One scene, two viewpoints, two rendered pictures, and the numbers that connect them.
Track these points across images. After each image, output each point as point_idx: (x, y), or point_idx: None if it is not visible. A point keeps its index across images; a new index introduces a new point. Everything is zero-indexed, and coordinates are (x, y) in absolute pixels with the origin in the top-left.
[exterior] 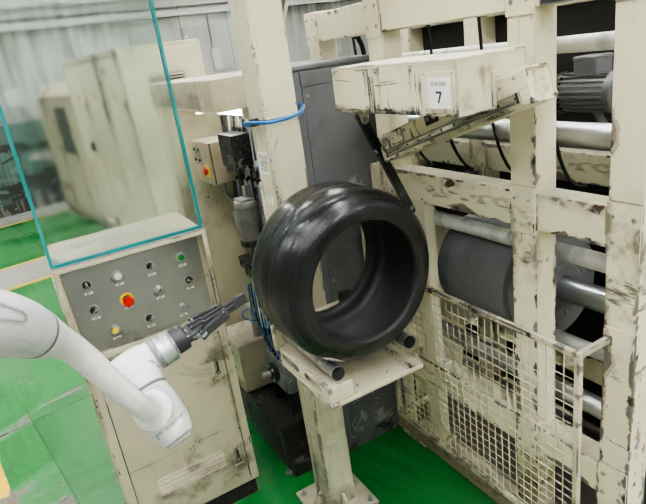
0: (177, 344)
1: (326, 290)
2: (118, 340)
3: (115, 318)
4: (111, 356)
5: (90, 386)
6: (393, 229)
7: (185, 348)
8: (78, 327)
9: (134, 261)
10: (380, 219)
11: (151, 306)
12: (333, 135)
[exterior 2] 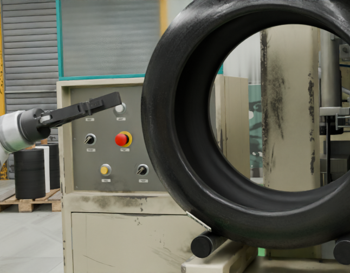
0: (21, 123)
1: None
2: (106, 184)
3: (108, 157)
4: (88, 195)
5: (62, 221)
6: None
7: (30, 132)
8: (72, 154)
9: (141, 97)
10: (300, 12)
11: (148, 157)
12: None
